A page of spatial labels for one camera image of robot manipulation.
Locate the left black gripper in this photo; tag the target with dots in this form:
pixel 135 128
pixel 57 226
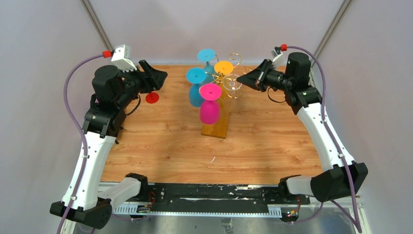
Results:
pixel 152 79

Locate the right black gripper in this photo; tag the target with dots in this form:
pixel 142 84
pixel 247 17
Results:
pixel 256 78

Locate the red wine glass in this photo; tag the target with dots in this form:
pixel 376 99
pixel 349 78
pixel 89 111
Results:
pixel 152 98

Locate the clear wine glass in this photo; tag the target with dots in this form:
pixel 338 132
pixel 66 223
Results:
pixel 233 89

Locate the pink wine glass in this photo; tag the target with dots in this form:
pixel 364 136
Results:
pixel 210 109

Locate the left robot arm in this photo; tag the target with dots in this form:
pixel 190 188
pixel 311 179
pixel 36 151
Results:
pixel 114 90

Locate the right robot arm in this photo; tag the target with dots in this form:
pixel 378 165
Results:
pixel 342 176

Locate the yellow wine glass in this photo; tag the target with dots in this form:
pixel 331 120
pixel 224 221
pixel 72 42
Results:
pixel 222 69

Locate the front blue wine glass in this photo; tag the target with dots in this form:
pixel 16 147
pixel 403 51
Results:
pixel 196 76

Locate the blue wine glass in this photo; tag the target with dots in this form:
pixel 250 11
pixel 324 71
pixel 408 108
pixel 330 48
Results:
pixel 196 76
pixel 207 55

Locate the rear blue wine glass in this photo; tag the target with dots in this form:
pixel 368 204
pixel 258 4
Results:
pixel 207 55

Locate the wooden rack base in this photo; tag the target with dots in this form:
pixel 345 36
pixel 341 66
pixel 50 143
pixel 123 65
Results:
pixel 219 129

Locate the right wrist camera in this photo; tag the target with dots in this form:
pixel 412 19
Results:
pixel 277 54

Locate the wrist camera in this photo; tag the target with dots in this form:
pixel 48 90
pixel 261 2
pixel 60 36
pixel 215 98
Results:
pixel 121 58
pixel 277 54

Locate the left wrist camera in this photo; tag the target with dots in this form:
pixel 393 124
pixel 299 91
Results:
pixel 121 58

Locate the gold wire glass rack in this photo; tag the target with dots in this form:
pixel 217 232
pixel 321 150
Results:
pixel 235 59

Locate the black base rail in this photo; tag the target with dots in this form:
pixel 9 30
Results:
pixel 214 200

